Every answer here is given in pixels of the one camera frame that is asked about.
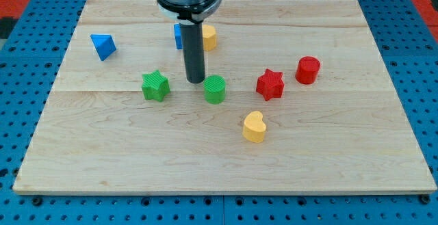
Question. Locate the blue cube block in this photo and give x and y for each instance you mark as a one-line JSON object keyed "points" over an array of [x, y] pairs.
{"points": [[177, 35]]}

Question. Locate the green star block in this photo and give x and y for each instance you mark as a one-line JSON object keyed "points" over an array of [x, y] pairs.
{"points": [[155, 86]]}

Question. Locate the green cylinder block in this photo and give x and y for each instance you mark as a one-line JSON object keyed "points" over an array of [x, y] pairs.
{"points": [[214, 89]]}

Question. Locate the wooden board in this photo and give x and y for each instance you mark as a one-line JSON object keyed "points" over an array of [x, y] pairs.
{"points": [[344, 134]]}

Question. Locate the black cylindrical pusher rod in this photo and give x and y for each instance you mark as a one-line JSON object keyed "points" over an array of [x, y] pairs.
{"points": [[193, 52]]}

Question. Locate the yellow heart block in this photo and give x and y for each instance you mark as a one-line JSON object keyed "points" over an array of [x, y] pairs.
{"points": [[254, 128]]}

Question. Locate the blue triangle block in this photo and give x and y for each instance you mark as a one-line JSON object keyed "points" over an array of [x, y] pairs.
{"points": [[104, 45]]}

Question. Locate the red star block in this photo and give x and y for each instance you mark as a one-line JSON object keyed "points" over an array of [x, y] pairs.
{"points": [[270, 84]]}

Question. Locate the red cylinder block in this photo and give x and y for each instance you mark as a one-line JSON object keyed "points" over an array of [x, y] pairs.
{"points": [[307, 70]]}

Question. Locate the yellow block behind rod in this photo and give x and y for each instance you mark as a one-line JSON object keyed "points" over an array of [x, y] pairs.
{"points": [[209, 37]]}

